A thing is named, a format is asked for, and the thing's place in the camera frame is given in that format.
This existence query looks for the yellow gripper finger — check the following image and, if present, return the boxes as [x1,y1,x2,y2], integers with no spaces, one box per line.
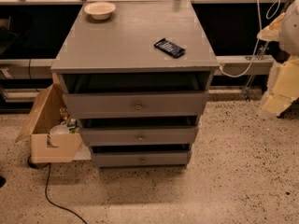
[260,59,299,116]
[257,13,285,42]

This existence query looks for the grey bottom drawer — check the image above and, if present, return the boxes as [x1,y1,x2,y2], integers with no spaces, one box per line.
[92,151,192,167]

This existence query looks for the grey drawer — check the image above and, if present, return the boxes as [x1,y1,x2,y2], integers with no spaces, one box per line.
[80,127,198,146]
[63,91,208,119]
[92,151,192,167]

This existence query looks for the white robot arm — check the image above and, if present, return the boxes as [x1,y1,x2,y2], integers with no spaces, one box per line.
[257,0,299,117]

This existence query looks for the grey top drawer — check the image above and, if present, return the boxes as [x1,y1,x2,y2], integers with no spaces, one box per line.
[63,91,208,119]

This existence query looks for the grey middle drawer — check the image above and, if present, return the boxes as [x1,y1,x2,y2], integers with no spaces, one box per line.
[80,127,198,146]

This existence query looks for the grey drawer cabinet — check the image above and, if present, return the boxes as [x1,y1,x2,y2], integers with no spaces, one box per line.
[51,1,219,155]

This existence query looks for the metal pole stand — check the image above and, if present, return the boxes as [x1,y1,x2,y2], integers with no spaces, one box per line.
[240,0,295,101]

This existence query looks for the white bowl on cabinet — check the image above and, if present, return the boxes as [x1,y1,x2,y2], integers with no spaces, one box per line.
[84,2,116,21]

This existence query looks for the green items in box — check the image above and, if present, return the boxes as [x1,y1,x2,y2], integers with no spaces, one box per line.
[60,107,78,133]

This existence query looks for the cardboard box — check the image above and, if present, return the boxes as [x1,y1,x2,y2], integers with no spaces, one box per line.
[15,73,82,163]

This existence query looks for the white hanging cable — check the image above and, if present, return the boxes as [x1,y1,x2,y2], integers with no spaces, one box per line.
[218,0,292,78]

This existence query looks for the black floor cable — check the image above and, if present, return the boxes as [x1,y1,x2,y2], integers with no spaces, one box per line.
[27,155,89,224]

